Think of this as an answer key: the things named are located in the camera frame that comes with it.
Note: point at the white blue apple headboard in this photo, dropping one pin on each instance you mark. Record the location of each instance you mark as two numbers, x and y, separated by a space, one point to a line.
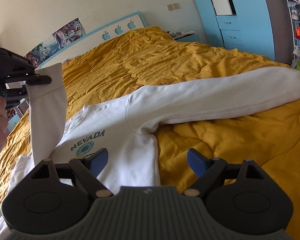
96 37

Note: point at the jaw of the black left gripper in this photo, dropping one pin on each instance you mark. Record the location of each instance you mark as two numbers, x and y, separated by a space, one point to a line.
38 79

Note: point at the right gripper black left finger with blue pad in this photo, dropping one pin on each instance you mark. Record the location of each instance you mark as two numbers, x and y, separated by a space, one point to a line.
86 171

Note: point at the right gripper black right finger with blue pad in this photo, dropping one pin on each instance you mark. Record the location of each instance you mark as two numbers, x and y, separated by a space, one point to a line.
210 173

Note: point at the beige wall switch plate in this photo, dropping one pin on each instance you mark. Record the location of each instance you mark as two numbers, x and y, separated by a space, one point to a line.
173 6

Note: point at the anime poster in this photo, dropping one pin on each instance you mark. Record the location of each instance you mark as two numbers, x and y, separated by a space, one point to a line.
69 33
43 51

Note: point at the mustard yellow quilt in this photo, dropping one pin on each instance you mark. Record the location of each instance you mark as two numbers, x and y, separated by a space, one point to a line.
190 62

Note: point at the white Nevada sweatshirt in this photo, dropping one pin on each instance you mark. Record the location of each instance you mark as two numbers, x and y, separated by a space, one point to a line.
211 158

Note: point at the blue white wardrobe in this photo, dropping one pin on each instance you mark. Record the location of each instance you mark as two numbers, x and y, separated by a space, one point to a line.
256 26

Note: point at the anime poster right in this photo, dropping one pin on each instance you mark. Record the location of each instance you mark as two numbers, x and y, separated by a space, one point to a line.
69 33

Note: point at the anime poster middle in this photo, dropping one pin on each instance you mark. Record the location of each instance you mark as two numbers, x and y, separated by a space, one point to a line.
43 51

